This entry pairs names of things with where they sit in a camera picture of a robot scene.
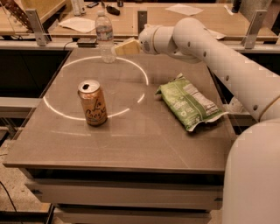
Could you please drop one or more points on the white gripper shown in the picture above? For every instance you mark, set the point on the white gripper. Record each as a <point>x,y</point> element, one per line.
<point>146,40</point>

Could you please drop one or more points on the clear plastic water bottle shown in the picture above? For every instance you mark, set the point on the clear plastic water bottle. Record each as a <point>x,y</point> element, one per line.
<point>105,36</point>

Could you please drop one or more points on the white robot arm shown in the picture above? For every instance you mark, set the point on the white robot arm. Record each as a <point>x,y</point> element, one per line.
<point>251,192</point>

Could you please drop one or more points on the green jalapeno chip bag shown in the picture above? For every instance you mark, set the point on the green jalapeno chip bag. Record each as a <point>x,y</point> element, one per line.
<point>188,104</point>

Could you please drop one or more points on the black computer mouse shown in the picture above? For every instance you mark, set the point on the black computer mouse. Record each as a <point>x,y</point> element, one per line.
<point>113,10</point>

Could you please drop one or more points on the white paper sheet left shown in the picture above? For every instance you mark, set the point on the white paper sheet left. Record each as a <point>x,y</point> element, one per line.
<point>79,24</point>

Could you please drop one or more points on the white paper sheet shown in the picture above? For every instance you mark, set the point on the white paper sheet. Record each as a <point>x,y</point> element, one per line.
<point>184,9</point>
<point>79,24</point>

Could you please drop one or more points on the white paper sheet top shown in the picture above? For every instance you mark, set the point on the white paper sheet top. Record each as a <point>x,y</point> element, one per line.
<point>184,9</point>

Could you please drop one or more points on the white container on desk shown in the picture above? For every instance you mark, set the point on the white container on desk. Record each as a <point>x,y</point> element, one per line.
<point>78,7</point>

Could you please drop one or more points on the orange LaCroix soda can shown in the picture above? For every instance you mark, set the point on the orange LaCroix soda can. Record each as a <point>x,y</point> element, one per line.
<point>93,102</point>

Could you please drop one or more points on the white paper slip right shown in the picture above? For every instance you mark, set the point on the white paper slip right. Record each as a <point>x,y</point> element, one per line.
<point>217,35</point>

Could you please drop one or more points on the white cabinet drawer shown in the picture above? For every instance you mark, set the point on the white cabinet drawer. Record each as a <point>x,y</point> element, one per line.
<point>126,194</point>

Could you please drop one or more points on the middle metal bracket post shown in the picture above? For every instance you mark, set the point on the middle metal bracket post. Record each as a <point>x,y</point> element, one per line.
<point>141,19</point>

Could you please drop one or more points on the metal bracket post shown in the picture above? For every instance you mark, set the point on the metal bracket post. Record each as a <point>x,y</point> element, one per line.
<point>38,29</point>
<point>256,23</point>
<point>141,19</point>

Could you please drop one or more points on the left metal bracket post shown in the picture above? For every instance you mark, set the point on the left metal bracket post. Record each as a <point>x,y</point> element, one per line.
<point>38,29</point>

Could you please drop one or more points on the right metal bracket post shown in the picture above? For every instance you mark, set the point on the right metal bracket post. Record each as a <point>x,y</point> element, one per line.
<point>256,23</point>

